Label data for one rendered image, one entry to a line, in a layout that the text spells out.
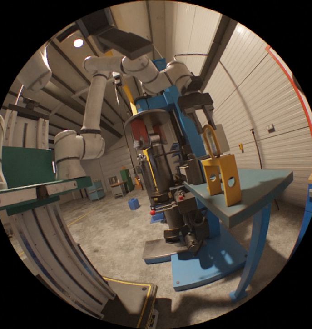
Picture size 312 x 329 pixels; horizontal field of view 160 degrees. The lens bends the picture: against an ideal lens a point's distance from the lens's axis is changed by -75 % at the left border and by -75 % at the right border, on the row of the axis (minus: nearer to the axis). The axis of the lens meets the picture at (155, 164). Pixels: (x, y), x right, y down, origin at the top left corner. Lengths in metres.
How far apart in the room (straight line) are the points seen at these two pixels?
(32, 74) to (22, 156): 0.42
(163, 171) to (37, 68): 1.21
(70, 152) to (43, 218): 0.41
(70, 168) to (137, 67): 0.53
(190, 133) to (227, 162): 0.97
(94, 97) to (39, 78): 0.53
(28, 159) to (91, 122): 0.45
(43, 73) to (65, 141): 0.41
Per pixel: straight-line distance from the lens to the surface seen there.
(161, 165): 1.19
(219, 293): 1.33
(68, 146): 0.65
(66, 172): 0.62
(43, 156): 0.73
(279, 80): 2.15
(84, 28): 0.20
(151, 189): 2.58
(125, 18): 6.04
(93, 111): 0.79
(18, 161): 0.67
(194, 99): 0.44
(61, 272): 0.85
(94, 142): 0.74
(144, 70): 0.43
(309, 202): 0.91
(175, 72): 0.51
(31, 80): 0.37
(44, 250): 0.77
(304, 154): 2.09
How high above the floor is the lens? 1.25
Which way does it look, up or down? 2 degrees up
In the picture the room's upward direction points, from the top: 16 degrees counter-clockwise
